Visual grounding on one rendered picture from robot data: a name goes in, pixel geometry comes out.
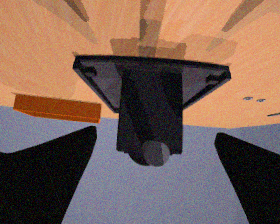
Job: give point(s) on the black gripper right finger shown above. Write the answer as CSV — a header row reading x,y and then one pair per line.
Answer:
x,y
255,175

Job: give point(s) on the orange shallow tray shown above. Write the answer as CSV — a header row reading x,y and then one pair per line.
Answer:
x,y
58,109

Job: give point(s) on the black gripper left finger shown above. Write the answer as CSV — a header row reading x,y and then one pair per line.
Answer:
x,y
36,184

